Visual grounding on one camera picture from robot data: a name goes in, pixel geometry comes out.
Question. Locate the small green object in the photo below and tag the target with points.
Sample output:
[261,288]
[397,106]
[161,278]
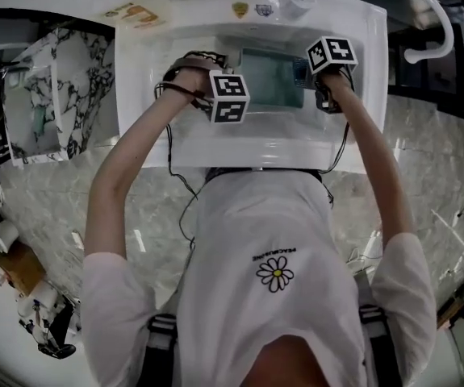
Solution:
[40,121]

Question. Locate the yellow badge sticker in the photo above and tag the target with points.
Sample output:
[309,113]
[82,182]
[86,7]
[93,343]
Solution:
[239,9]

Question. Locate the small brown cardboard box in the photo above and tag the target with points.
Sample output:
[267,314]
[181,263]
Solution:
[19,268]

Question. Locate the white sink faucet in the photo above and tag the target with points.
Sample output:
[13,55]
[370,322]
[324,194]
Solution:
[296,4]

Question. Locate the person's neck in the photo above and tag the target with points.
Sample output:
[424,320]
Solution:
[282,365]

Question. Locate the person's left forearm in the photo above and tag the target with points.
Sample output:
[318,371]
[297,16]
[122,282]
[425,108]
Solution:
[135,135]

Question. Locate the white plastic bundle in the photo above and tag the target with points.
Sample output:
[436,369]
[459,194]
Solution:
[42,296]

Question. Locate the marble pattern sink cabinet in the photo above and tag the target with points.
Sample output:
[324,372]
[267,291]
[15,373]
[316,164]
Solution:
[78,83]

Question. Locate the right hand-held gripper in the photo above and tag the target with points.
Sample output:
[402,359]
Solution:
[332,52]

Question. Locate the blue badge sticker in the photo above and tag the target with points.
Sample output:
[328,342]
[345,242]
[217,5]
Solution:
[264,9]

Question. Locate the person's black trousers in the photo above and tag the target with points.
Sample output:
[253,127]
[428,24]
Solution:
[223,172]

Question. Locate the person's right forearm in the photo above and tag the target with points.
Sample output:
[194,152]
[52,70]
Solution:
[360,135]

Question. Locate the black sink stand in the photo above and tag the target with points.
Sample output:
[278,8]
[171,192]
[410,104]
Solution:
[425,79]

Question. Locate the orange picture card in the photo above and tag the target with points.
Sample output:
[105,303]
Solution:
[139,16]

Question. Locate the white power strip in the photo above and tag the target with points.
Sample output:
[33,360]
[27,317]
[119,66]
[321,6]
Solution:
[78,240]

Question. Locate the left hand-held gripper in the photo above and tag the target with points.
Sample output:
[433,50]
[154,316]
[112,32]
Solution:
[229,89]

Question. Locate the person's white flower-print shirt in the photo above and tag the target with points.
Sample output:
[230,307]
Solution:
[256,236]

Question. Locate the white ceramic sink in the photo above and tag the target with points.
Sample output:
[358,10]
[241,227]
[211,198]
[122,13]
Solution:
[256,143]

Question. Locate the chrome tap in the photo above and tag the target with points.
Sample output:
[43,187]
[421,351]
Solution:
[13,70]

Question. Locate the person's left hand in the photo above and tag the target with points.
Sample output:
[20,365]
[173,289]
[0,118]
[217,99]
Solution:
[193,81]

